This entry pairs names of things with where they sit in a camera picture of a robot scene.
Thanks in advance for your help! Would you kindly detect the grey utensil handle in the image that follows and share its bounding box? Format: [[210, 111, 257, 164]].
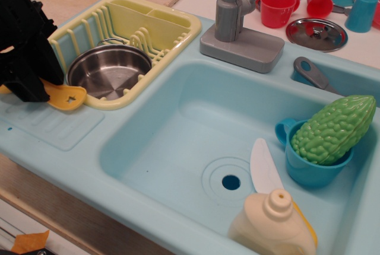
[[292, 56, 341, 95]]

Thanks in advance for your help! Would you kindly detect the yellow dish brush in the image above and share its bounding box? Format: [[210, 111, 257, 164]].
[[0, 78, 87, 111]]

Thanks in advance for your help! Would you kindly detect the cream detergent bottle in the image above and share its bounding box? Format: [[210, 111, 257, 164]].
[[228, 189, 318, 254]]

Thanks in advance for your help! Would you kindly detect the blue cup upside down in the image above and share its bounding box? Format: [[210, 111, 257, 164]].
[[345, 0, 379, 33]]

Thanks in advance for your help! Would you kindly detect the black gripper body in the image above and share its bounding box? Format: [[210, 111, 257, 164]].
[[1, 0, 57, 55]]

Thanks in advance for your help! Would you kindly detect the steel pot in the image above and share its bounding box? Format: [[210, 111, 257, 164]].
[[66, 39, 152, 100]]

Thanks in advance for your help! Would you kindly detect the red cup right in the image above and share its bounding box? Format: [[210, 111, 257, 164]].
[[306, 0, 334, 18]]

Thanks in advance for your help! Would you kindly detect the grey toy faucet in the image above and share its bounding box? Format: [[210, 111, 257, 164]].
[[199, 0, 284, 74]]

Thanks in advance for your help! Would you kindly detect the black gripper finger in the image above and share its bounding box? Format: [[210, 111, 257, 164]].
[[1, 53, 50, 102], [20, 34, 64, 85]]

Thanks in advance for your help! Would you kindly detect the white toy knife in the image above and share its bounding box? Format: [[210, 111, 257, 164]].
[[249, 138, 284, 194]]

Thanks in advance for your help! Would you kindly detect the blue cup in sink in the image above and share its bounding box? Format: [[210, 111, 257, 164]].
[[275, 118, 354, 188]]

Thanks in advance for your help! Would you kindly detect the light blue toy sink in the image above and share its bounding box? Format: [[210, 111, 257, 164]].
[[1, 17, 379, 254]]

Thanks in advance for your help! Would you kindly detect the orange tape piece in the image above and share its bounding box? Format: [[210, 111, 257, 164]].
[[11, 230, 50, 254]]

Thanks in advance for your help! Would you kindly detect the steel pot lid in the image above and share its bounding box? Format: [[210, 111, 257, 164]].
[[286, 18, 349, 52]]

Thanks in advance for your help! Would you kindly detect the green bitter melon toy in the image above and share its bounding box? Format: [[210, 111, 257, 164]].
[[290, 95, 376, 166]]

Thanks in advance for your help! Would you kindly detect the red cup front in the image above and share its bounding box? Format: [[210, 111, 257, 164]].
[[260, 0, 300, 28]]

